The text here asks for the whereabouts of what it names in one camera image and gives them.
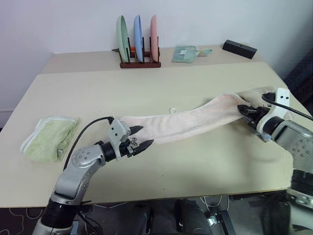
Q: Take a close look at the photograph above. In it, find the dark rounded shape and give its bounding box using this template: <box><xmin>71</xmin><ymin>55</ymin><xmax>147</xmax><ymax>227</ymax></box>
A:
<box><xmin>173</xmin><ymin>198</ymin><xmax>209</xmax><ymax>235</ymax></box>
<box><xmin>261</xmin><ymin>195</ymin><xmax>294</xmax><ymax>235</ymax></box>

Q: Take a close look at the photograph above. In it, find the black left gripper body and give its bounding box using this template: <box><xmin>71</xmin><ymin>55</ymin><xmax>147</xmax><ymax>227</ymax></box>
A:
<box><xmin>119</xmin><ymin>136</ymin><xmax>141</xmax><ymax>159</ymax></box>

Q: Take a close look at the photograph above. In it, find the green plate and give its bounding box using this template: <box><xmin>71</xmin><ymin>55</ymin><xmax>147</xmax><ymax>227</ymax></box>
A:
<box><xmin>116</xmin><ymin>15</ymin><xmax>130</xmax><ymax>62</ymax></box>

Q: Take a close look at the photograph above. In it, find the black rectangular box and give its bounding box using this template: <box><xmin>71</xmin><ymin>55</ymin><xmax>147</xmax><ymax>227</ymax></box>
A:
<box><xmin>222</xmin><ymin>39</ymin><xmax>258</xmax><ymax>60</ymax></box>

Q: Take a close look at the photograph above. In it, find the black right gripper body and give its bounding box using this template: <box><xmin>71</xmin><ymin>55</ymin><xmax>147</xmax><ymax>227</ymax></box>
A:
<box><xmin>246</xmin><ymin>106</ymin><xmax>272</xmax><ymax>128</ymax></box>

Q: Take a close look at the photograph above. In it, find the folded green towel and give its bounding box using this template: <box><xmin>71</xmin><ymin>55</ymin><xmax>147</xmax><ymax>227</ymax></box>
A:
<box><xmin>19</xmin><ymin>117</ymin><xmax>80</xmax><ymax>163</ymax></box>

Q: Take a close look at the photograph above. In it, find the black metal table leg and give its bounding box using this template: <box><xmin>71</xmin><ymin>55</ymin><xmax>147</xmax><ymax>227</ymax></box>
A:
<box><xmin>204</xmin><ymin>209</ymin><xmax>237</xmax><ymax>235</ymax></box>

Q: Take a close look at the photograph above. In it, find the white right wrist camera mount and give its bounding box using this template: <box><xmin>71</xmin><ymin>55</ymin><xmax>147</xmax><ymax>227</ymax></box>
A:
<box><xmin>256</xmin><ymin>87</ymin><xmax>293</xmax><ymax>134</ymax></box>

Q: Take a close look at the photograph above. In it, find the white cable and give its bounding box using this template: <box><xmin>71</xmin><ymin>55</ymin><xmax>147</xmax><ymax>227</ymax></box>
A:
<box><xmin>199</xmin><ymin>195</ymin><xmax>231</xmax><ymax>214</ymax></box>

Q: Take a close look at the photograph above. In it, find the green dustpan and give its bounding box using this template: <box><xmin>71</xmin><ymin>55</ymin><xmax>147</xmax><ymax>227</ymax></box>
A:
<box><xmin>171</xmin><ymin>45</ymin><xmax>213</xmax><ymax>64</ymax></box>

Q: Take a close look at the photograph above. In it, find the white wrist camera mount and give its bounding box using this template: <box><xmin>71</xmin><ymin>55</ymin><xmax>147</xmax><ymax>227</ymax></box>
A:
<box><xmin>108</xmin><ymin>119</ymin><xmax>131</xmax><ymax>162</ymax></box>
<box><xmin>256</xmin><ymin>87</ymin><xmax>293</xmax><ymax>134</ymax></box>

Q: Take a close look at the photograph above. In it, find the long pale pink towel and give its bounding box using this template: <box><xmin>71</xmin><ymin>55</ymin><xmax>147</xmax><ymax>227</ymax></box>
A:
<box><xmin>119</xmin><ymin>85</ymin><xmax>294</xmax><ymax>192</ymax></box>

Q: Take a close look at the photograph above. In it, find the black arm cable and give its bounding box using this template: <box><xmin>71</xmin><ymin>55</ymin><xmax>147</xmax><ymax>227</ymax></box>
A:
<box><xmin>261</xmin><ymin>92</ymin><xmax>313</xmax><ymax>120</ymax></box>
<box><xmin>63</xmin><ymin>117</ymin><xmax>114</xmax><ymax>171</ymax></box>

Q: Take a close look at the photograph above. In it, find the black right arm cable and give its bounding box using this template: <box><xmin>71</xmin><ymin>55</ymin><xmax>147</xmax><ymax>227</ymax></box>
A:
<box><xmin>261</xmin><ymin>92</ymin><xmax>313</xmax><ymax>120</ymax></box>

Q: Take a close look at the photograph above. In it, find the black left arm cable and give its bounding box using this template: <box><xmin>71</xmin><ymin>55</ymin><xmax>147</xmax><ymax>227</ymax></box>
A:
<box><xmin>63</xmin><ymin>117</ymin><xmax>114</xmax><ymax>171</ymax></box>

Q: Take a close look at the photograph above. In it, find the dark wooden dish rack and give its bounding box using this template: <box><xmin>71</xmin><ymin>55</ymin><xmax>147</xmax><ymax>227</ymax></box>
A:
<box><xmin>112</xmin><ymin>36</ymin><xmax>162</xmax><ymax>69</ymax></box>

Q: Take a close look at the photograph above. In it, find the blue plate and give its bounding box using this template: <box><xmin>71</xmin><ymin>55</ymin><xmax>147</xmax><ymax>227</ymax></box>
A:
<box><xmin>133</xmin><ymin>14</ymin><xmax>145</xmax><ymax>62</ymax></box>

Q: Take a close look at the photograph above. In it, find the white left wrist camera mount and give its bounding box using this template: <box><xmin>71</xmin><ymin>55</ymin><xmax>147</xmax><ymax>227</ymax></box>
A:
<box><xmin>108</xmin><ymin>119</ymin><xmax>131</xmax><ymax>162</ymax></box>

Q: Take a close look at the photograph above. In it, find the pink plate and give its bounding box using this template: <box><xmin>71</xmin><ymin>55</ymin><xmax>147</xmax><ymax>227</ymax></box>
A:
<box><xmin>150</xmin><ymin>14</ymin><xmax>160</xmax><ymax>62</ymax></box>

